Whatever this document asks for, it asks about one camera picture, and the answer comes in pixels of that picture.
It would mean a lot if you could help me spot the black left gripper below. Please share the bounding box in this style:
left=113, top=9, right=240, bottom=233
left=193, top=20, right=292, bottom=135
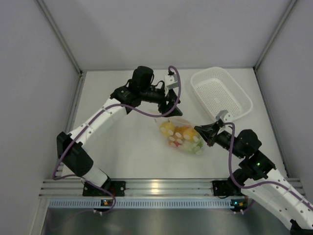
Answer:
left=139, top=85, right=182, bottom=117

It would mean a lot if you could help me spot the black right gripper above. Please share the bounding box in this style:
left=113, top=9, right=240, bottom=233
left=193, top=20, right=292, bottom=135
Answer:
left=195, top=120, right=245, bottom=158

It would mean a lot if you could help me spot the clear zip top bag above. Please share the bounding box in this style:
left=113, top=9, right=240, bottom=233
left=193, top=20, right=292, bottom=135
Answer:
left=154, top=117, right=204, bottom=155

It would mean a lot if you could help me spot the yellow fake pear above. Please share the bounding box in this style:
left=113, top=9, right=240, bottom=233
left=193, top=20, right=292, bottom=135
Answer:
left=159, top=121, right=175, bottom=137

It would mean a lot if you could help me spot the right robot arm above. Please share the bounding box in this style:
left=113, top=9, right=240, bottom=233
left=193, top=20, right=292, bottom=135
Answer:
left=195, top=120, right=313, bottom=235

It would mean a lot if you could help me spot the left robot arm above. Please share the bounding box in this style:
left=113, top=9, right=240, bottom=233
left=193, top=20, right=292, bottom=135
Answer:
left=56, top=66, right=182, bottom=196

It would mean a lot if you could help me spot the yellow fake lemon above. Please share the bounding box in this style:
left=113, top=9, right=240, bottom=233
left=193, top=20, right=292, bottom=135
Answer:
left=183, top=128, right=199, bottom=142

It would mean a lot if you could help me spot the orange fake fruit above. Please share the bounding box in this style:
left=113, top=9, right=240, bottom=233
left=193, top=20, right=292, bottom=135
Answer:
left=174, top=126, right=188, bottom=139

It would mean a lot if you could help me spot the white perforated plastic basket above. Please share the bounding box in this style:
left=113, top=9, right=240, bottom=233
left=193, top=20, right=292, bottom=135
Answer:
left=190, top=67, right=253, bottom=120

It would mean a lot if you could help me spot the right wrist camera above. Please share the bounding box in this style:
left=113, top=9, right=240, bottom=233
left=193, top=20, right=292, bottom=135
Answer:
left=216, top=110, right=234, bottom=123

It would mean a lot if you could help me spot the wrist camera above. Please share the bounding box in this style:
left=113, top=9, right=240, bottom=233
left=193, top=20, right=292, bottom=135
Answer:
left=216, top=110, right=234, bottom=123
left=164, top=74, right=179, bottom=90

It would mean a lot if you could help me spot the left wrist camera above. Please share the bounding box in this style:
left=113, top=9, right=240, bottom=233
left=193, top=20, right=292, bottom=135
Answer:
left=164, top=74, right=179, bottom=90

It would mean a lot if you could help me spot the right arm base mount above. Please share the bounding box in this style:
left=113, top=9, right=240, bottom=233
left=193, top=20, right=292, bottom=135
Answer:
left=212, top=169, right=248, bottom=197

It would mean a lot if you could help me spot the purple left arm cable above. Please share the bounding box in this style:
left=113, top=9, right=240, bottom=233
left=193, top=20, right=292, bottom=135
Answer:
left=52, top=65, right=182, bottom=181

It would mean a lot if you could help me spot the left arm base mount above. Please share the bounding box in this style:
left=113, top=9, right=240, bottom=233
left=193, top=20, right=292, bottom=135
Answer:
left=82, top=180, right=126, bottom=197

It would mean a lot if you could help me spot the aluminium mounting rail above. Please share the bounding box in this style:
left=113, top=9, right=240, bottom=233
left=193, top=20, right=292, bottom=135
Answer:
left=40, top=178, right=304, bottom=197

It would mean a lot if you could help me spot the white slotted cable duct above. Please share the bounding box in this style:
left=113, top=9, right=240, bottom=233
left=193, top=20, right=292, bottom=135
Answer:
left=48, top=198, right=239, bottom=209

